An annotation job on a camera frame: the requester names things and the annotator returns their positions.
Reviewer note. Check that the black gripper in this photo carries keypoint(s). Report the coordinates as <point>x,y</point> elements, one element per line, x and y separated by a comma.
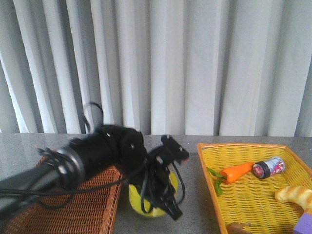
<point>157,187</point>

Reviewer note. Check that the yellow clear tape roll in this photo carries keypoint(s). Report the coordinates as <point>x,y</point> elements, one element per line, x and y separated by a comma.
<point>135,199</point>

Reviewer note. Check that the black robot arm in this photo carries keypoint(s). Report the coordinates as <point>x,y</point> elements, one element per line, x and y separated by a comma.
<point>62,171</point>

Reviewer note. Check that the orange toy carrot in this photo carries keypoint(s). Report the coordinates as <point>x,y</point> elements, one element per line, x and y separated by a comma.
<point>229,175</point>

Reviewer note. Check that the brown toy animal figure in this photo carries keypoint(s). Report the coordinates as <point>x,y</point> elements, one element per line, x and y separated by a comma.
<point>238,228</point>

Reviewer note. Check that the brown wicker basket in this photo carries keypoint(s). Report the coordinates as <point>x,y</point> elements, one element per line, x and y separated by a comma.
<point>89,213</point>

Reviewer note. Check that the yellow woven tray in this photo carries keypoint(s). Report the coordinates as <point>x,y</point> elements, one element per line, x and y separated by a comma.
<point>251,199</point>

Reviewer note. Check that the small black-lidded jar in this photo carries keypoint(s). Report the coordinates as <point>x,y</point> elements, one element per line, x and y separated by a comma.
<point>269,167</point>

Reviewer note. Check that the toy bread croissant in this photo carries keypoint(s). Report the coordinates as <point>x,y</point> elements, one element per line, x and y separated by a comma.
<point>300,195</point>

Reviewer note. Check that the purple foam block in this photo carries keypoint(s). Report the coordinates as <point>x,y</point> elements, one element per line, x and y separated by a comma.
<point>304,225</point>

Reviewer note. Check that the grey pleated curtain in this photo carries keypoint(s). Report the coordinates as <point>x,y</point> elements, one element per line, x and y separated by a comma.
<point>193,67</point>

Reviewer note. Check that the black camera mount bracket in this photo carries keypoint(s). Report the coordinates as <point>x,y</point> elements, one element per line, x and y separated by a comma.
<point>172,151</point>

